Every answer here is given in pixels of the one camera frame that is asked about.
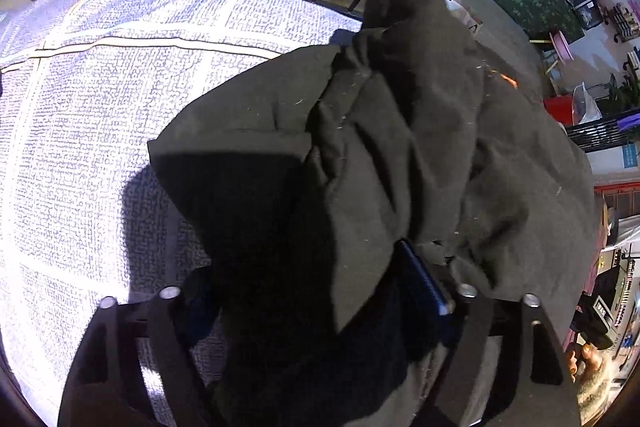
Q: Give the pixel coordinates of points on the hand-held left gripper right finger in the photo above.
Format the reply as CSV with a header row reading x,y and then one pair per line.
x,y
425,277

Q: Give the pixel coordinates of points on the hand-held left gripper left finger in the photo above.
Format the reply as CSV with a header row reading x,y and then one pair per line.
x,y
165,342

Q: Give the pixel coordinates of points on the black jacket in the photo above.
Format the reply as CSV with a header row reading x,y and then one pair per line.
x,y
400,147

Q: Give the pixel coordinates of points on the person's right forearm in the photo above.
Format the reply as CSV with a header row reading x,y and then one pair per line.
x,y
595,397

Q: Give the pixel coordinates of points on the person's right hand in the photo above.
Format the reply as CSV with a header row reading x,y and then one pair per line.
x,y
582,359

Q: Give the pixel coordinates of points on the red bucket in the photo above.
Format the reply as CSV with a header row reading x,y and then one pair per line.
x,y
557,109

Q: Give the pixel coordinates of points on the potted green plant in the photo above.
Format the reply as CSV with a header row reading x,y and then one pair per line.
x,y
620,89

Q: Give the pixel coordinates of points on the white blue textured bedsheet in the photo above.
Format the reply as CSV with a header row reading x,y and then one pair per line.
x,y
90,117

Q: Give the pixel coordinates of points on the pink stool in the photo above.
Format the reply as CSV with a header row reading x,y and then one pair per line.
x,y
562,44

